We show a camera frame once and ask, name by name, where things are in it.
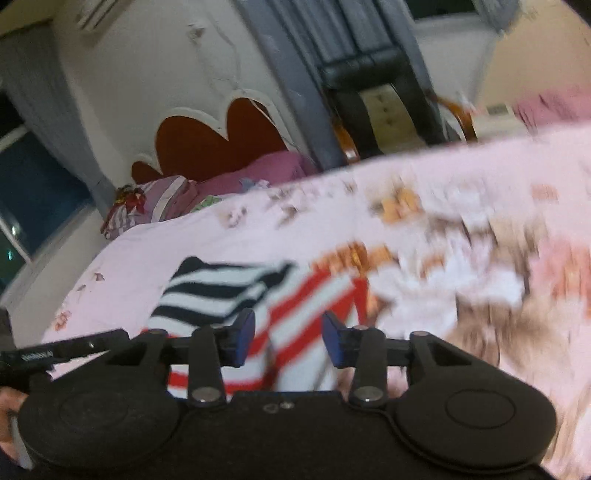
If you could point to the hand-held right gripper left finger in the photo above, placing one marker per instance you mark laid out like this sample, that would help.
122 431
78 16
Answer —
244 337

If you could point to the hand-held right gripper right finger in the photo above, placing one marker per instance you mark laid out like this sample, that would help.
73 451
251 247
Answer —
333 339

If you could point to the black white red striped sweater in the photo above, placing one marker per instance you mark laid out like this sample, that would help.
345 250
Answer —
231 295

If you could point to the person's left hand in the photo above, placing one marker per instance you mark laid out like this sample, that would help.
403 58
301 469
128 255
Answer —
8 401

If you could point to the dark window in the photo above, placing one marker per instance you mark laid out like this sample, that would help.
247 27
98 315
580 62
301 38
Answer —
32 194
443 7

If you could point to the pink striped pillow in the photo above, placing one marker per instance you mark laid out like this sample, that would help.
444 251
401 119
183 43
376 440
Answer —
147 203

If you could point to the pink floral blanket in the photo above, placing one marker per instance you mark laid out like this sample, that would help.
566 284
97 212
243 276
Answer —
415 194

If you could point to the magenta bed sheet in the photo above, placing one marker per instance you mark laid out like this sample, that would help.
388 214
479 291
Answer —
272 170

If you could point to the red heart-shaped headboard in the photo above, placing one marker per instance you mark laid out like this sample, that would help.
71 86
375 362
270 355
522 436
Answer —
203 143

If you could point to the grey curtain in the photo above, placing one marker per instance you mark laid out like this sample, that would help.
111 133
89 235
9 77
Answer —
318 32
498 11
46 101

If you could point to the black leather office chair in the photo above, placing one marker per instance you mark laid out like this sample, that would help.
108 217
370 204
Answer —
364 69

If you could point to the cream nightstand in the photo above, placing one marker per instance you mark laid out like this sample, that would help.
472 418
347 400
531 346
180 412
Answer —
498 117

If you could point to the cream arched headboard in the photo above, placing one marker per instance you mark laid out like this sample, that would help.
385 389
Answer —
531 60

